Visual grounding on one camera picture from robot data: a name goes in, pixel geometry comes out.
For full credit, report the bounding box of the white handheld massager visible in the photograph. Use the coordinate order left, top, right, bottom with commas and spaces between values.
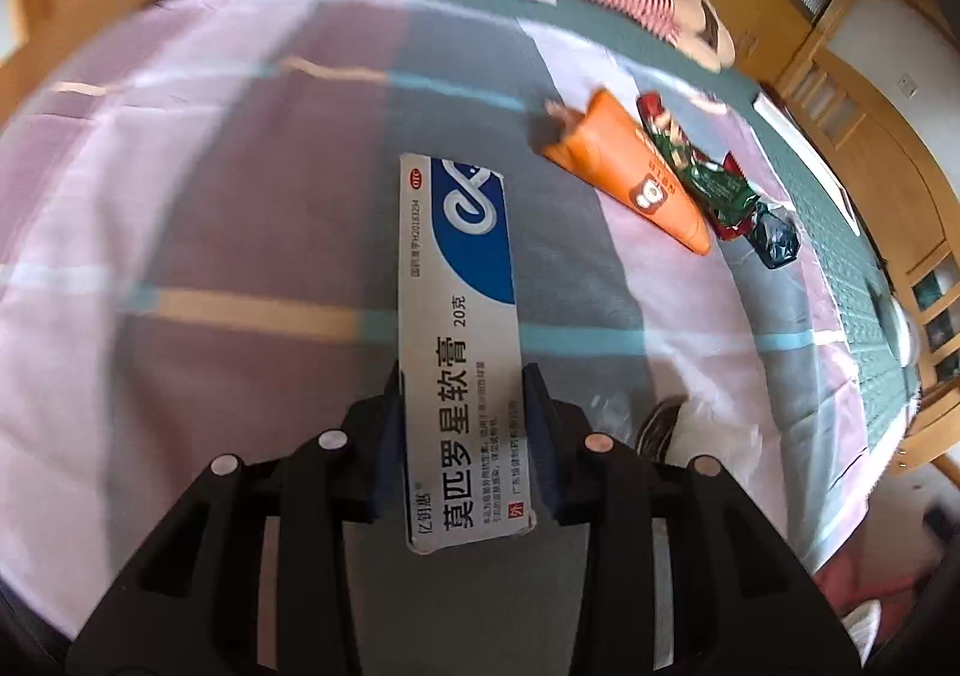
874, 293, 922, 366

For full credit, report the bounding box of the plaid pink grey bed sheet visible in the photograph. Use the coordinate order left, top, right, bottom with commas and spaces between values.
0, 0, 920, 639

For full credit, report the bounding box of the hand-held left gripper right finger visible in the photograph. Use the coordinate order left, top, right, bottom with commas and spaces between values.
521, 362, 863, 676

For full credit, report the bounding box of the blue white ointment box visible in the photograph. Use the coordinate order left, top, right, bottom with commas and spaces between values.
396, 152, 539, 555

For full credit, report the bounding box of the red snack packet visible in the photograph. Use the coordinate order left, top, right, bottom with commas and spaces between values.
637, 92, 762, 240

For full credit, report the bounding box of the wooden bunk bed frame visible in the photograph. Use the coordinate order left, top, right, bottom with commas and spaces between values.
0, 0, 960, 497

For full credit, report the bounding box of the dark green wrapper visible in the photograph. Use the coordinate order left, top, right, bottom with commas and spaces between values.
746, 202, 802, 270

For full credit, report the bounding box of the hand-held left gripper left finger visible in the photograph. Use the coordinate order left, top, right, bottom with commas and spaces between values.
66, 361, 406, 676

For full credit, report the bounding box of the orange pouch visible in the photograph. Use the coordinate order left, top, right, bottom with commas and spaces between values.
541, 88, 712, 255

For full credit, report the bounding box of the green patterned mattress mat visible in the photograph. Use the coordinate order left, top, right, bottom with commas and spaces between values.
225, 0, 925, 422

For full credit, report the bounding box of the white rectangular tray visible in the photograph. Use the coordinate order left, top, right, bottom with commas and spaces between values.
752, 92, 856, 219

